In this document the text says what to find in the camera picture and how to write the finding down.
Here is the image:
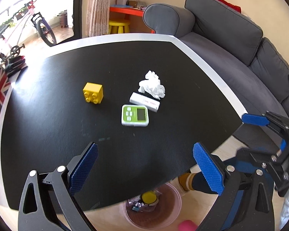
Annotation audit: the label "white rectangular plastic device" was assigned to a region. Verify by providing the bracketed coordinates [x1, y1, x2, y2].
[129, 92, 162, 113]

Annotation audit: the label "red cushion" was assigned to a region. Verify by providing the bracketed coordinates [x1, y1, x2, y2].
[208, 0, 241, 13]

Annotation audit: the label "dark grey rug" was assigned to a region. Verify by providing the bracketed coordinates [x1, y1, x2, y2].
[232, 127, 283, 150]

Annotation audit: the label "yellow plastic stool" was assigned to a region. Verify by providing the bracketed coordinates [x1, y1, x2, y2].
[108, 20, 131, 35]

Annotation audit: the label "railing planters with plants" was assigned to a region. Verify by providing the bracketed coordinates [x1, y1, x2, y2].
[0, 7, 29, 32]

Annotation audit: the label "black door frame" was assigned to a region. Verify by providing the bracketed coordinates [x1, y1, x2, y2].
[71, 0, 85, 39]

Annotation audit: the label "person's foot in tan sock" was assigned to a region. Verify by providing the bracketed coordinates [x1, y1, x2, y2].
[178, 172, 195, 191]

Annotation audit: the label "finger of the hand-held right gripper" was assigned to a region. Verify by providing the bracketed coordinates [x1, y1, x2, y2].
[241, 111, 289, 139]
[236, 137, 289, 197]

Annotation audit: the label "red desk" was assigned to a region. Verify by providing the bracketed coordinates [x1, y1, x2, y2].
[109, 5, 156, 34]

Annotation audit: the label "crumpled white tissue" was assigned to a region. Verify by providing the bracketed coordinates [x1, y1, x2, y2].
[138, 70, 166, 100]

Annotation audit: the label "grey fabric sofa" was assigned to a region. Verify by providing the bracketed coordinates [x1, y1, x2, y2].
[143, 0, 289, 126]

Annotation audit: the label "green digital timer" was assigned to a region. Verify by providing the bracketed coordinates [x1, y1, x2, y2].
[121, 104, 150, 127]

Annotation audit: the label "pink rounded object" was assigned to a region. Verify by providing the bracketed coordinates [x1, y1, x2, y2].
[179, 219, 198, 231]

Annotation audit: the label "white bicycle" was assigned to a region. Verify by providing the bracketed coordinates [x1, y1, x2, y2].
[0, 0, 57, 64]

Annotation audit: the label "pink plastic basin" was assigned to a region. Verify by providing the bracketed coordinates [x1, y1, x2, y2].
[123, 182, 182, 230]

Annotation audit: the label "yellow building block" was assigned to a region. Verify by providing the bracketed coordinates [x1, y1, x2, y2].
[82, 82, 104, 105]

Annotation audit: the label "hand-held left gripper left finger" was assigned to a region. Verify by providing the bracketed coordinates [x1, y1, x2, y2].
[18, 141, 99, 231]

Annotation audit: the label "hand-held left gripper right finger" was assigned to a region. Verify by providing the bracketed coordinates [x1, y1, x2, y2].
[193, 142, 275, 231]

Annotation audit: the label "yellow round zip pouch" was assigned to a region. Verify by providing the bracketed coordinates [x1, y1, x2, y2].
[141, 191, 159, 206]

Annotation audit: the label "black gloves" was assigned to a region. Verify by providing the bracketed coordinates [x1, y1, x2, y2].
[2, 55, 27, 74]

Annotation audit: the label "brown bin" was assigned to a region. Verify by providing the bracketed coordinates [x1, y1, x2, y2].
[58, 11, 68, 28]

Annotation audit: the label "beige patterned curtain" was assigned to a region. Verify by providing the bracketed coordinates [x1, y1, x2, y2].
[85, 0, 111, 38]

